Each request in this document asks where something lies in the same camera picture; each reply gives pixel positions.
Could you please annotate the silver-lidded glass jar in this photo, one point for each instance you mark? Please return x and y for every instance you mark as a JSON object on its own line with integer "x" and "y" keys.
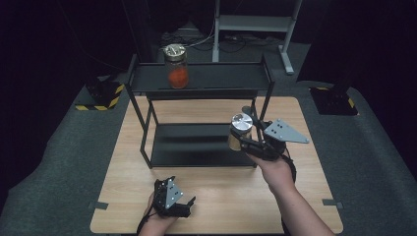
{"x": 242, "y": 126}

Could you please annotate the black yellow striped stand base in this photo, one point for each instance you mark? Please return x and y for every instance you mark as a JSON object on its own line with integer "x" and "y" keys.
{"x": 103, "y": 95}
{"x": 333, "y": 101}

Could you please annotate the black two-tier metal shelf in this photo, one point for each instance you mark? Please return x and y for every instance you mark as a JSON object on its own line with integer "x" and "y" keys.
{"x": 200, "y": 144}

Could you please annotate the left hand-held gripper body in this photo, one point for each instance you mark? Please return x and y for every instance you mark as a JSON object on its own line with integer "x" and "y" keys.
{"x": 172, "y": 195}

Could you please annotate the round grey table grommet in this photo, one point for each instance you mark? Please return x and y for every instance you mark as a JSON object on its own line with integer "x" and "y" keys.
{"x": 246, "y": 108}

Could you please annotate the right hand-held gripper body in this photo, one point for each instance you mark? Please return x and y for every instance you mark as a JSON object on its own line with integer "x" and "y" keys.
{"x": 282, "y": 134}

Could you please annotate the grey metal stand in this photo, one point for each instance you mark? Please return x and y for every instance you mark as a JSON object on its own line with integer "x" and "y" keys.
{"x": 254, "y": 23}

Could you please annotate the person's right hand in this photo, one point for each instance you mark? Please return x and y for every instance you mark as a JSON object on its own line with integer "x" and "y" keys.
{"x": 275, "y": 172}

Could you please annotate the grey tape strip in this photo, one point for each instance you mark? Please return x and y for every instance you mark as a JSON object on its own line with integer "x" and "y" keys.
{"x": 331, "y": 202}
{"x": 98, "y": 205}

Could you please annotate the person's left hand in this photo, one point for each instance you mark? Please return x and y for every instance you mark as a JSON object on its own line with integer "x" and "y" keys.
{"x": 157, "y": 223}

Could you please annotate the gold-lidded glass jar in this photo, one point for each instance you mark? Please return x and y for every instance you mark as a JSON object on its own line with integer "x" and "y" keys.
{"x": 176, "y": 67}

